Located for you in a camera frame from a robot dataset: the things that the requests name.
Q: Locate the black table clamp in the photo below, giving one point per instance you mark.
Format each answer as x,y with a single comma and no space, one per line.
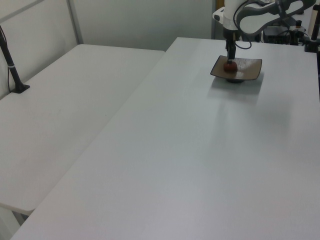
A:
311,45

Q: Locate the black electronics box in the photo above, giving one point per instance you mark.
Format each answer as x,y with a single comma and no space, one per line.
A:
280,37

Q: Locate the orange-brown background panel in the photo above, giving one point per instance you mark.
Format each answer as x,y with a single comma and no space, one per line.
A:
220,3

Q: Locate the black camera stand pole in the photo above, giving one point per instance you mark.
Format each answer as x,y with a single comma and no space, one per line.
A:
10,65

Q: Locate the small round reddish-brown food item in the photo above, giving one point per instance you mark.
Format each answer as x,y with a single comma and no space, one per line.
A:
230,67

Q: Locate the white cylinder post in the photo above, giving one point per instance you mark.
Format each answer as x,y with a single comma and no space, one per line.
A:
314,21

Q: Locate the square brown ceramic plate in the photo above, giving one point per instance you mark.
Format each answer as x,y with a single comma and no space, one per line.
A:
246,68

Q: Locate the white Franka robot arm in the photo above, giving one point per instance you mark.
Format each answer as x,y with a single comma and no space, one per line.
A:
252,20

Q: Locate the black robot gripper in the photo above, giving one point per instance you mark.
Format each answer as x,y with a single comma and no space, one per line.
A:
230,35

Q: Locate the emergency stop button box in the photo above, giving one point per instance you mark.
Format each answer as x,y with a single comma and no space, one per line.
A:
299,25

